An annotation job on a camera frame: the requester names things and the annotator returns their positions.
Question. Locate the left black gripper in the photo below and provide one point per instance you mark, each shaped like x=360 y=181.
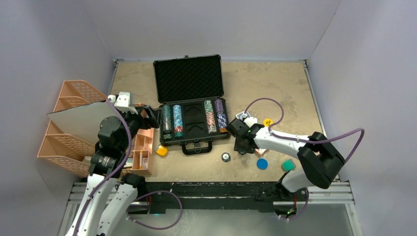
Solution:
x=146 y=122

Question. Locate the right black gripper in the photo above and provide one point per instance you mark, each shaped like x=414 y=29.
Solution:
x=239 y=147

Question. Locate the light blue chip stack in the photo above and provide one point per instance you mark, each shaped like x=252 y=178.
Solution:
x=177 y=112
x=178 y=128

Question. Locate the blue playing card deck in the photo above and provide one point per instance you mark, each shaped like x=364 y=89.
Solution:
x=242 y=115

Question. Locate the purple chip stack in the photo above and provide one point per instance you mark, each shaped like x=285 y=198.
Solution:
x=219 y=108

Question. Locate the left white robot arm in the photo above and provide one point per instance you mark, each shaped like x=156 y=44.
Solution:
x=104 y=202

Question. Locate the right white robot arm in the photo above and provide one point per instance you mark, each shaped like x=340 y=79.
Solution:
x=320 y=160

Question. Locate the black poker set case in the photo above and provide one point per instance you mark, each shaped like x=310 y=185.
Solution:
x=190 y=81

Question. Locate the dark green chip stack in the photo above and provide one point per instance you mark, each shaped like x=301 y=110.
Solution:
x=167 y=123

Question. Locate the red playing card deck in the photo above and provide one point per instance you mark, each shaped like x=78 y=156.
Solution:
x=261 y=151

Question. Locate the black white chip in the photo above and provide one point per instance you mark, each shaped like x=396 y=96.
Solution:
x=225 y=157

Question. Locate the orange plastic desk organizer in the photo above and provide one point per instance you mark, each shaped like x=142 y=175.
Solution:
x=141 y=156

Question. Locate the blue round button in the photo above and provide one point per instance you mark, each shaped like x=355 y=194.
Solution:
x=262 y=164

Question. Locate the yellow orange block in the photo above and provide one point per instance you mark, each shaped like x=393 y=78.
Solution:
x=161 y=150

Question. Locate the yellow round button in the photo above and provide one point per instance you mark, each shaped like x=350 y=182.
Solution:
x=267 y=122

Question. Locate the red white chip stack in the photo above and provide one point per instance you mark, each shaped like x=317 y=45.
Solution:
x=211 y=124

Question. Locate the green dealer block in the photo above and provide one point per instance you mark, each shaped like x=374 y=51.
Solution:
x=288 y=165

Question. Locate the grey flat board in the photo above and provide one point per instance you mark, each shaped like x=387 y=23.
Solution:
x=83 y=121

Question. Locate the orange plastic file rack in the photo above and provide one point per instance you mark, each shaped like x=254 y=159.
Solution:
x=65 y=150

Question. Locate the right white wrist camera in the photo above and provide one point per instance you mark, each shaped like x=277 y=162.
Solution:
x=250 y=121

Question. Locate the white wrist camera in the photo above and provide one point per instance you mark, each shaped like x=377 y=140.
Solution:
x=122 y=102
x=250 y=121

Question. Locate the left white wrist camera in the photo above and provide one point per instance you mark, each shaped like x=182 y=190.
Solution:
x=122 y=102

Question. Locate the black base frame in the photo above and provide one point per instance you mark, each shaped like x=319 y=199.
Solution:
x=264 y=197

